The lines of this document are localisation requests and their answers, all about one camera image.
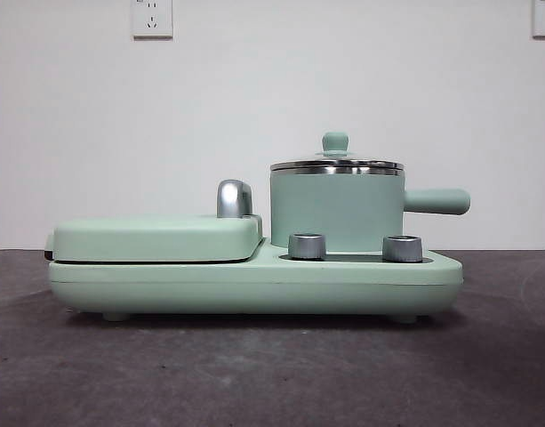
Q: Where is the glass lid with green knob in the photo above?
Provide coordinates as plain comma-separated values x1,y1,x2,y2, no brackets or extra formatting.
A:
269,130,401,173

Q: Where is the silver control knob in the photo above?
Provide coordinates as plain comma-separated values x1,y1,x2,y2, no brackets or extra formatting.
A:
381,234,423,262
287,232,328,260

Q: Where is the green hinged grill cover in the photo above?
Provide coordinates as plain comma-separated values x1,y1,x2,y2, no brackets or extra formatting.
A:
42,212,264,264

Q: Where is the green breakfast machine base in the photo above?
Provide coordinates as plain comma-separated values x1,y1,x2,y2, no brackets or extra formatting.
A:
47,237,465,323

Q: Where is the chrome grill cover handle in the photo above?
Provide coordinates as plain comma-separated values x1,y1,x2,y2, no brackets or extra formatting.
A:
216,178,255,219

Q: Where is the green pot with handle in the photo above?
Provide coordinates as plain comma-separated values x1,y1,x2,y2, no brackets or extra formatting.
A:
269,166,471,250

